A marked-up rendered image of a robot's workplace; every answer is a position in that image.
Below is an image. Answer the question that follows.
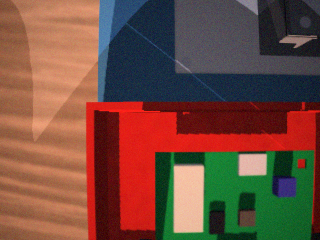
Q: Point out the red bin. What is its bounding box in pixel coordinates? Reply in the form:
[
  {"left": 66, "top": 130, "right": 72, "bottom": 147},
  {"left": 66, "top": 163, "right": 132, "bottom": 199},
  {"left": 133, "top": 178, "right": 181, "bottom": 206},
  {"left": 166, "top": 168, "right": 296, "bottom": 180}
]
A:
[{"left": 86, "top": 102, "right": 320, "bottom": 240}]

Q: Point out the green circuit board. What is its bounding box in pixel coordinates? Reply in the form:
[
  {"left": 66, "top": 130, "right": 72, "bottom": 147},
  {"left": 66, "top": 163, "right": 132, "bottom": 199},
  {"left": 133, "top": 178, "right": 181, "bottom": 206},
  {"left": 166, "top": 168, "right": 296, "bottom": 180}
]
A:
[{"left": 155, "top": 150, "right": 314, "bottom": 240}]

